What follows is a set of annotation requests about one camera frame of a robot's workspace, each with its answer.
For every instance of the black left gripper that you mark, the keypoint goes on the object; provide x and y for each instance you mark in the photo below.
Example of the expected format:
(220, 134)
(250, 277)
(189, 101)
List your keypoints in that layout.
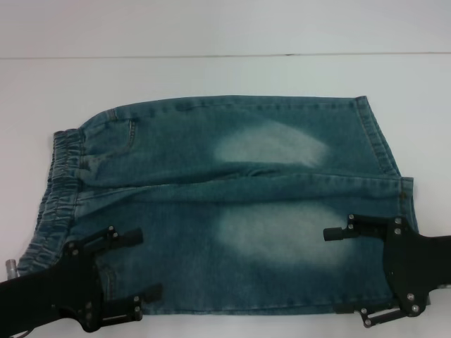
(42, 285)

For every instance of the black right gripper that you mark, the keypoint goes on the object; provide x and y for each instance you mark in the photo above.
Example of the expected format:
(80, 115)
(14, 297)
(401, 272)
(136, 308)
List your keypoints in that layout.
(419, 260)

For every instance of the blue denim shorts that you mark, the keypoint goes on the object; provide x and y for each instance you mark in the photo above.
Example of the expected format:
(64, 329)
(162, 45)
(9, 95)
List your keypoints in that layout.
(211, 176)

